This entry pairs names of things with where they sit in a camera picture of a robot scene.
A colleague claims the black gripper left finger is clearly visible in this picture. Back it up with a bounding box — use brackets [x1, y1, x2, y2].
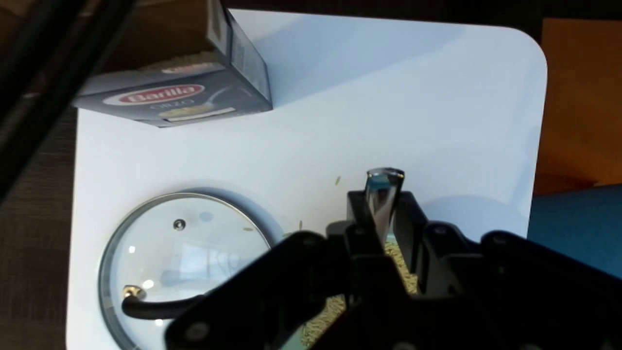
[347, 188, 378, 236]

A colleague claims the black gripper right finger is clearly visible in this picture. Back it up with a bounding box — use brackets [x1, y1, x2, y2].
[389, 188, 432, 293]

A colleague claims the metal spoon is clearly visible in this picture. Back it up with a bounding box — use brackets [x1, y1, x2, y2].
[364, 166, 409, 248]

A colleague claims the dark blue Barilla pasta box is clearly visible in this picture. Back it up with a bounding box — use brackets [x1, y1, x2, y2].
[72, 0, 275, 130]

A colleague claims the white side table orange base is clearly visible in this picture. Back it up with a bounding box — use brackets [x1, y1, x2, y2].
[65, 5, 551, 350]

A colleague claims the curved blue sofa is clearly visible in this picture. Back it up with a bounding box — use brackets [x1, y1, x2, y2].
[527, 182, 622, 281]

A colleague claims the glass pot lid black handle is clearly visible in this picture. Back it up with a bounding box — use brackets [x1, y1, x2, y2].
[98, 188, 286, 350]

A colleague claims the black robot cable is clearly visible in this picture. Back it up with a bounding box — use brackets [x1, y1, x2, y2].
[0, 0, 141, 200]

